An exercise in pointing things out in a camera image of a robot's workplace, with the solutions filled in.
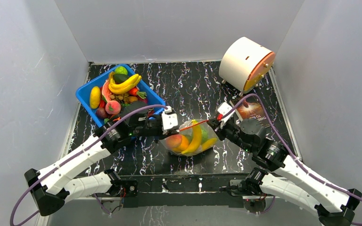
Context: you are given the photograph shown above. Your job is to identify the watermelon slice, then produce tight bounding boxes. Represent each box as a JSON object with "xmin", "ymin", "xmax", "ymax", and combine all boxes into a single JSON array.
[{"xmin": 101, "ymin": 80, "xmax": 112, "ymax": 103}]

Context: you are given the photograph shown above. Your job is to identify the dark book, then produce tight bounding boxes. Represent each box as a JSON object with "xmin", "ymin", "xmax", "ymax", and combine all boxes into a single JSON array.
[{"xmin": 236, "ymin": 97, "xmax": 270, "ymax": 128}]

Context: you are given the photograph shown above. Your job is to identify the white cylindrical container orange lid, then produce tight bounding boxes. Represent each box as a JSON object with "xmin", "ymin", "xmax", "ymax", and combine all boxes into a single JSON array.
[{"xmin": 219, "ymin": 37, "xmax": 276, "ymax": 94}]

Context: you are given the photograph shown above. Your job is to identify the pink peach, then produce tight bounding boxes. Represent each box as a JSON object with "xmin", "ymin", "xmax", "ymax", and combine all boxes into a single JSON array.
[{"xmin": 105, "ymin": 100, "xmax": 121, "ymax": 115}]

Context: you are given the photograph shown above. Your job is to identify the clear zip top bag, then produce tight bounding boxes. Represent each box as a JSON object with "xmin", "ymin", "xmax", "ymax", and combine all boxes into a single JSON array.
[{"xmin": 161, "ymin": 120, "xmax": 219, "ymax": 157}]

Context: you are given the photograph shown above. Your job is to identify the green custard apple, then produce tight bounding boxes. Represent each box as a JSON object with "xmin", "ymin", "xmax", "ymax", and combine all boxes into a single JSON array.
[{"xmin": 201, "ymin": 128, "xmax": 208, "ymax": 144}]

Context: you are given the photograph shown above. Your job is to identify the purple cable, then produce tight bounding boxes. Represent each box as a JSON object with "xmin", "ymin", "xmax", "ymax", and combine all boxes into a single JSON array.
[
  {"xmin": 217, "ymin": 93, "xmax": 362, "ymax": 226},
  {"xmin": 9, "ymin": 104, "xmax": 171, "ymax": 226}
]

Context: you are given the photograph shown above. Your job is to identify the orange carrot green stems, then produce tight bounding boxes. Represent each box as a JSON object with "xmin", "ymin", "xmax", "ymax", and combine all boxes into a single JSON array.
[{"xmin": 128, "ymin": 87, "xmax": 147, "ymax": 99}]

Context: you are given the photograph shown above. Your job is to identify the yellow lemon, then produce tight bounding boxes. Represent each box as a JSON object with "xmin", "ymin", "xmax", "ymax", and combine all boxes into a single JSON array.
[{"xmin": 89, "ymin": 86, "xmax": 101, "ymax": 109}]

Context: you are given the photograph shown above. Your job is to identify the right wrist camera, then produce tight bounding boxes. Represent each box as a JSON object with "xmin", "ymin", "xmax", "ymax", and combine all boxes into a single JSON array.
[{"xmin": 216, "ymin": 102, "xmax": 235, "ymax": 122}]

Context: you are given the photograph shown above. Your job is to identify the yellow bell pepper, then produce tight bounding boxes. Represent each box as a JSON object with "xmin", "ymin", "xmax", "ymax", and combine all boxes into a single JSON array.
[{"xmin": 172, "ymin": 135, "xmax": 189, "ymax": 153}]

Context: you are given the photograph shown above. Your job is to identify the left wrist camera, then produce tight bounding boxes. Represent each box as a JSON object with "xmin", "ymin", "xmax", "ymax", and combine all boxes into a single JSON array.
[{"xmin": 161, "ymin": 106, "xmax": 179, "ymax": 133}]

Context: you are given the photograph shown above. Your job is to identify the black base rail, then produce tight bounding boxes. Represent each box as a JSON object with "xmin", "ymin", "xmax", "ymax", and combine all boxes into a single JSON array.
[{"xmin": 115, "ymin": 174, "xmax": 267, "ymax": 212}]

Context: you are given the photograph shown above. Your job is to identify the green avocado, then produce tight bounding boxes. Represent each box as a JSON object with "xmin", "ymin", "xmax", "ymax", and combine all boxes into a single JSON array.
[{"xmin": 113, "ymin": 73, "xmax": 129, "ymax": 84}]

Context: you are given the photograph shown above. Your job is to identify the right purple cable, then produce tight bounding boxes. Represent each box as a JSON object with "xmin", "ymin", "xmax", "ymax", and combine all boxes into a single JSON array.
[{"xmin": 217, "ymin": 93, "xmax": 362, "ymax": 226}]

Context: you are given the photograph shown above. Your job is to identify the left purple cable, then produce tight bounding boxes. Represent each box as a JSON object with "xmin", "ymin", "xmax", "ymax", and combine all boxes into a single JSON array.
[{"xmin": 9, "ymin": 104, "xmax": 171, "ymax": 226}]

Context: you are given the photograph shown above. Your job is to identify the brown kiwi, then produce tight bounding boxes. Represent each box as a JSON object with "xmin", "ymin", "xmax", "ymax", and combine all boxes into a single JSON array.
[{"xmin": 127, "ymin": 96, "xmax": 138, "ymax": 104}]

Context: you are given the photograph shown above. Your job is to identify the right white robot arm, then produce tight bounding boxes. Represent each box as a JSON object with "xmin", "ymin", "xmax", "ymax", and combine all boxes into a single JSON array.
[{"xmin": 208, "ymin": 119, "xmax": 359, "ymax": 226}]

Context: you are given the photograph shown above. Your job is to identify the orange peach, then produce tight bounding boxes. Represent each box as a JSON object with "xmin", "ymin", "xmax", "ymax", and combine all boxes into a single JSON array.
[{"xmin": 165, "ymin": 134, "xmax": 182, "ymax": 149}]

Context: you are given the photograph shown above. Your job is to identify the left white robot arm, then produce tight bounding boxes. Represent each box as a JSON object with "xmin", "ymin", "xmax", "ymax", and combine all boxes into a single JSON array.
[{"xmin": 24, "ymin": 105, "xmax": 179, "ymax": 216}]

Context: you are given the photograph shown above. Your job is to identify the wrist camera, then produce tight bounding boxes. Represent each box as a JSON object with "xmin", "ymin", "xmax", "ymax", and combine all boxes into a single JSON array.
[
  {"xmin": 216, "ymin": 102, "xmax": 235, "ymax": 122},
  {"xmin": 161, "ymin": 106, "xmax": 179, "ymax": 133}
]

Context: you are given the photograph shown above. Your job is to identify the yellow banana bunch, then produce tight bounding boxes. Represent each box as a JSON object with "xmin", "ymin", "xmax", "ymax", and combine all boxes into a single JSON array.
[{"xmin": 108, "ymin": 72, "xmax": 142, "ymax": 95}]

